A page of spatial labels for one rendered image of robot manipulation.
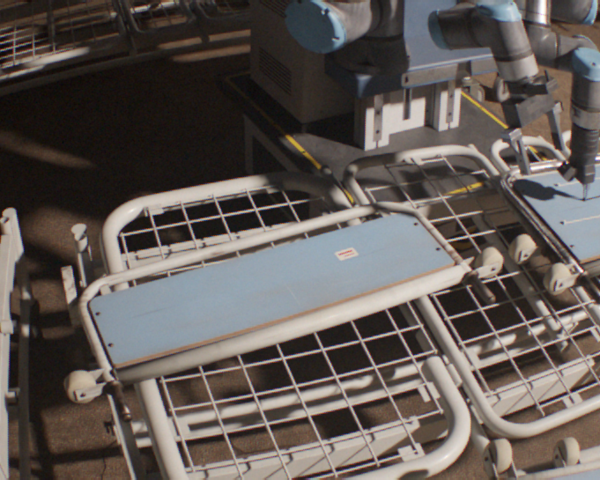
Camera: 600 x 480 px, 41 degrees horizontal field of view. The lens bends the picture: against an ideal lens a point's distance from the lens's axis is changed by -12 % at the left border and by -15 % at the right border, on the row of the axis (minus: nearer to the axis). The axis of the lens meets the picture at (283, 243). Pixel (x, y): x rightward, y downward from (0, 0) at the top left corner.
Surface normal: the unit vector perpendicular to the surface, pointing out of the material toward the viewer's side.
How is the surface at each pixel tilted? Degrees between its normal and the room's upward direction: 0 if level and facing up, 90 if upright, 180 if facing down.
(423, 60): 0
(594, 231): 4
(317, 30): 95
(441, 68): 90
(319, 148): 0
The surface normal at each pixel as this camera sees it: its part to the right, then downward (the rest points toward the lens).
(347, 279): -0.01, -0.79
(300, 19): -0.63, 0.55
